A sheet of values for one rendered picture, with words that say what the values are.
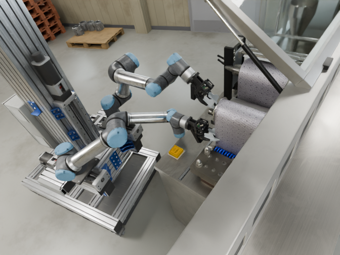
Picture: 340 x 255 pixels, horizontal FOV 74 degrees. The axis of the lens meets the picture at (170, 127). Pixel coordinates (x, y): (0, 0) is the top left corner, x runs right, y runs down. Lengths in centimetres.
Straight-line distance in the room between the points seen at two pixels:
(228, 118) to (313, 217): 59
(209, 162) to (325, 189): 64
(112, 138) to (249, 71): 82
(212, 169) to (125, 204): 113
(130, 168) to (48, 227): 99
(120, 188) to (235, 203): 190
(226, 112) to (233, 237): 78
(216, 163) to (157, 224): 117
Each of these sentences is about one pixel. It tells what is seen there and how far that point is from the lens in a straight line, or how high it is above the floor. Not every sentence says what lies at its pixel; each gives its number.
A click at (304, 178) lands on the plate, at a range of 77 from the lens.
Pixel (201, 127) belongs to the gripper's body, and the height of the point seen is 116.
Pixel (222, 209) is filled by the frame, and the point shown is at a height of 165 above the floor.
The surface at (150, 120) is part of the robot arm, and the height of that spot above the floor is 108.
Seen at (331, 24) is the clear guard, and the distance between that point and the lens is 98.
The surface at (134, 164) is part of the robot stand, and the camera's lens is 239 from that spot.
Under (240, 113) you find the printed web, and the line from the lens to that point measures 111.
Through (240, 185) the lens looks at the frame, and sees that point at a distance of 48.
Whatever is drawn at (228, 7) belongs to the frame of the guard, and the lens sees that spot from 69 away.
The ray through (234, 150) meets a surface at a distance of 128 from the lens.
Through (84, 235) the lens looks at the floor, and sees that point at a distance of 249.
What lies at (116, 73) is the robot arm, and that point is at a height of 138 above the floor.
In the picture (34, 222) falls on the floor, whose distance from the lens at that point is 286.
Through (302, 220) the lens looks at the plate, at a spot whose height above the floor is 144.
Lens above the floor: 207
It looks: 45 degrees down
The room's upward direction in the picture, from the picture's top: 14 degrees counter-clockwise
